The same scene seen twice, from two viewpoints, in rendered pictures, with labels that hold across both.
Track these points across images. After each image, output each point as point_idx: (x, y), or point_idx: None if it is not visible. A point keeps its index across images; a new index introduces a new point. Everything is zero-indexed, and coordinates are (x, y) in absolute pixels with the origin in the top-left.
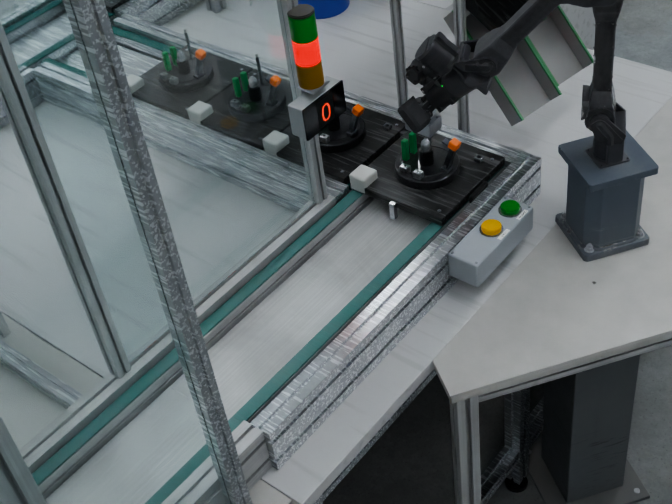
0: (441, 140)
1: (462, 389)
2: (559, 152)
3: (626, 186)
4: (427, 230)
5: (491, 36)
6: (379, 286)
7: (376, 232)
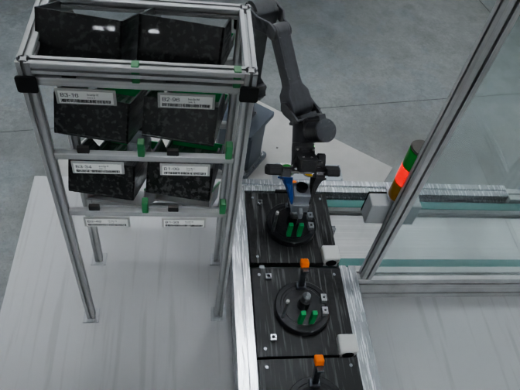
0: (254, 235)
1: (384, 165)
2: (251, 138)
3: None
4: (332, 204)
5: (297, 92)
6: None
7: (347, 241)
